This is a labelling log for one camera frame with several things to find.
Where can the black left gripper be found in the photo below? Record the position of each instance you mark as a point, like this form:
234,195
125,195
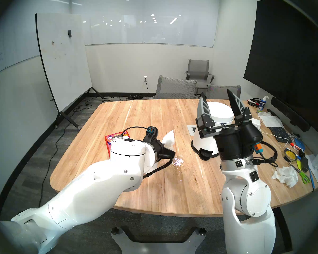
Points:
157,150

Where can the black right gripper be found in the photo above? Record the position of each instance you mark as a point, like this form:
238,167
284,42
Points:
232,142

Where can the white tissue sheet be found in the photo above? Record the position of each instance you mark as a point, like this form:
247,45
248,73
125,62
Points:
169,138

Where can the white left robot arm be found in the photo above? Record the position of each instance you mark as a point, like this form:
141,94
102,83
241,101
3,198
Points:
95,187

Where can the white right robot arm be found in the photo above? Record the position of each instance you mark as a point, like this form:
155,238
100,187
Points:
249,203

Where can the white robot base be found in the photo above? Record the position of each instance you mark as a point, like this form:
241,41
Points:
159,246

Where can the clear liquid spill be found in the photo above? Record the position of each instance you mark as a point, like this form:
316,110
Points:
178,162

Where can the colourful floral tissue box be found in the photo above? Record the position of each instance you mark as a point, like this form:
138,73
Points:
111,141

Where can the crumpled white tissue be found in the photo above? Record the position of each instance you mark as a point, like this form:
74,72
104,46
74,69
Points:
285,176

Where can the white pedal trash can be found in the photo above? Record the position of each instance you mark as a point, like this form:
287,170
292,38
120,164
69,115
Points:
220,112

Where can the grey mesh office chair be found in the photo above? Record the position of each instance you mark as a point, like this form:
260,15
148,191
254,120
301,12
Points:
176,89
218,93

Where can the table power outlet plate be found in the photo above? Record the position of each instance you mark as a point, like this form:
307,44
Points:
191,130

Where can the white power adapter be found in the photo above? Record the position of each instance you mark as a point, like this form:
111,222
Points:
256,122

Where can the whiteboard cleaner spray bottle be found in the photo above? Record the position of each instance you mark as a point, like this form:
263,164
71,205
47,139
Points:
262,106

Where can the flat white paper towel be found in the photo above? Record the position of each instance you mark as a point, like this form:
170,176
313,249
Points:
271,119

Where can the grey office chair with armrests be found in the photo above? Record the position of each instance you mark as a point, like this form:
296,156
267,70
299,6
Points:
198,68

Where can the black keyboard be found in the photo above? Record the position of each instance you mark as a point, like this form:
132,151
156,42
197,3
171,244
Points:
279,134

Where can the black video sound bar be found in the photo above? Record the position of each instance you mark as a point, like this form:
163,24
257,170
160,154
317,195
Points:
290,113

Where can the red whiteboard marker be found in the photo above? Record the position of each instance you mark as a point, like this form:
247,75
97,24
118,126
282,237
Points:
294,145

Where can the black tape roll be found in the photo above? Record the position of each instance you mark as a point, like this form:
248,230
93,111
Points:
288,157

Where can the blue plastic item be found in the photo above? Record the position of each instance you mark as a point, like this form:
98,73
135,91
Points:
299,143

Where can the black felt eraser block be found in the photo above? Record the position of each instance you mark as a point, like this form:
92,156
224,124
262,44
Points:
304,164

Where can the blue pen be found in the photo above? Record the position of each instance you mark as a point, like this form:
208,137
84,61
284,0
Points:
311,178

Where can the rolling whiteboard on stand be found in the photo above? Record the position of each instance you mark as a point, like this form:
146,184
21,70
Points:
63,63

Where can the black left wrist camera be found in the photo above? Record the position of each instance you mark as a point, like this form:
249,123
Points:
151,131

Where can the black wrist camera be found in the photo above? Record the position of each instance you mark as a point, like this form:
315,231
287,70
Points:
151,131
253,133

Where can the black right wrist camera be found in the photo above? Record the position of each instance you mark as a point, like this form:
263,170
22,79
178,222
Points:
253,133

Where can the large black wall screen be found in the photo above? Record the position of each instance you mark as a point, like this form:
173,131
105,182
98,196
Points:
286,49

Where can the wide glass wall whiteboard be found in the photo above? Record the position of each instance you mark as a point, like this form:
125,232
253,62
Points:
148,20

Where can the written wall whiteboard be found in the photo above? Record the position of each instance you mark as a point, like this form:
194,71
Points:
5,52

